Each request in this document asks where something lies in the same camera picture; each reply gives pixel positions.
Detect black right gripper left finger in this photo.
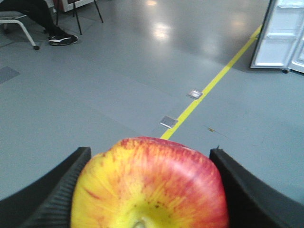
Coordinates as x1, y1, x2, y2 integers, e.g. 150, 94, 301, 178
0, 147, 91, 228

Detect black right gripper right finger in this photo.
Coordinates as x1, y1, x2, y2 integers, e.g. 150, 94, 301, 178
209, 148, 304, 228

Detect red yellow apple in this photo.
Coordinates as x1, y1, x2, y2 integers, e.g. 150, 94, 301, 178
70, 137, 230, 228

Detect white fridge door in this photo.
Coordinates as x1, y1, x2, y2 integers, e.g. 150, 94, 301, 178
250, 0, 304, 70

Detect silver floor socket plate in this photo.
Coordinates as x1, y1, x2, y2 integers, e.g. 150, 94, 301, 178
160, 116, 178, 129
187, 90, 203, 100

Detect black white sneaker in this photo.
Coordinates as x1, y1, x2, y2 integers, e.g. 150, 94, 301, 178
48, 34, 78, 46

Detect grey chair with white leg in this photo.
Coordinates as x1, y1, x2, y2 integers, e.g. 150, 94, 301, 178
0, 11, 40, 51

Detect seated person's black leg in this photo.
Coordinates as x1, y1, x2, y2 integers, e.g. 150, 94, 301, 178
0, 0, 67, 37

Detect black stand legs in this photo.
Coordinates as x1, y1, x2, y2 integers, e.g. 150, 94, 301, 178
55, 0, 104, 36

